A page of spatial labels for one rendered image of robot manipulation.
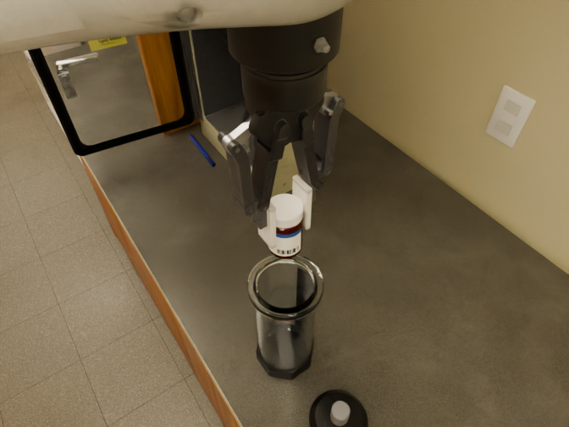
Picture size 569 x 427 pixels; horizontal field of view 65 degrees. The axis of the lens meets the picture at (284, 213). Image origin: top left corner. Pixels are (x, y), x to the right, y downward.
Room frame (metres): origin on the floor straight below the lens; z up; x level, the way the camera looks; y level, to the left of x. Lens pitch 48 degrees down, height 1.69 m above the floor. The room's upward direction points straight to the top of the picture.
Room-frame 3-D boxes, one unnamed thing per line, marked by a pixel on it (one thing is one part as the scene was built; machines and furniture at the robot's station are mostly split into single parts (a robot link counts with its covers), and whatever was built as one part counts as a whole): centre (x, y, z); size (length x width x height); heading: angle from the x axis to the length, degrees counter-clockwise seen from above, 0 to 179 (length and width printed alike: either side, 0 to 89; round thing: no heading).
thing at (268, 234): (0.34, 0.02, 1.31); 0.03 x 0.01 x 0.07; 35
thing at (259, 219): (0.33, 0.04, 1.34); 0.03 x 0.01 x 0.05; 125
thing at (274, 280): (0.35, 0.00, 1.06); 0.11 x 0.11 x 0.21
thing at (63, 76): (0.83, 0.46, 1.18); 0.02 x 0.02 x 0.06; 28
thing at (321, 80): (0.35, 0.00, 1.46); 0.08 x 0.07 x 0.09; 125
